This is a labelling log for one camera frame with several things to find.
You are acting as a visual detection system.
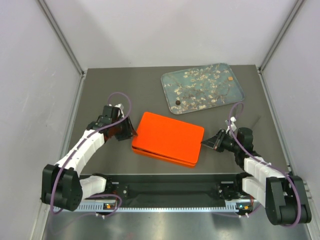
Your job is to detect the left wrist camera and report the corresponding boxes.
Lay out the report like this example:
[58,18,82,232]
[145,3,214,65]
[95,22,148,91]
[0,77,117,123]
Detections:
[102,103,125,122]

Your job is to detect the floral blue tray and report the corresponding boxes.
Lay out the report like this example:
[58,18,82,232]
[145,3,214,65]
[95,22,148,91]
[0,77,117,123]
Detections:
[160,63,245,115]

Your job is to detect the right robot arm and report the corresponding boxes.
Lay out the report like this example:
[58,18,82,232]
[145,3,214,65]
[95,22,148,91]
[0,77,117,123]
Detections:
[201,127,312,227]

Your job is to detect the orange chocolate box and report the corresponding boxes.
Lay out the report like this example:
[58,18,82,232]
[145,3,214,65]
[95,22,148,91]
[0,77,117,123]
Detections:
[132,147,196,168]

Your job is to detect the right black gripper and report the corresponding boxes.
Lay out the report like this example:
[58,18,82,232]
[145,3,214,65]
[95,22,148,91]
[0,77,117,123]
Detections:
[201,128,241,153]

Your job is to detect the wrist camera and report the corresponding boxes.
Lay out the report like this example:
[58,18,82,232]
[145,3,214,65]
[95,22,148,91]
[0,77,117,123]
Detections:
[102,103,125,122]
[225,116,237,134]

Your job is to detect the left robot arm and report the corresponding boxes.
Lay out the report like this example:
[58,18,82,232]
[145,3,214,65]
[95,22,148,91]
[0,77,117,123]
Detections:
[41,116,136,214]

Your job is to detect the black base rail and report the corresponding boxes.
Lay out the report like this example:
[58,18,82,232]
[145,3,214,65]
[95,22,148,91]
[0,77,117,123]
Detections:
[100,173,251,209]

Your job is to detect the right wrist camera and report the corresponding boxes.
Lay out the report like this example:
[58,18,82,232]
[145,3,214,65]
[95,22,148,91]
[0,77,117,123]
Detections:
[225,116,237,134]

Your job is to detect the orange box lid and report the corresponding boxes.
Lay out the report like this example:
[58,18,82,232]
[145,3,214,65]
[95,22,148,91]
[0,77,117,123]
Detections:
[131,112,205,164]

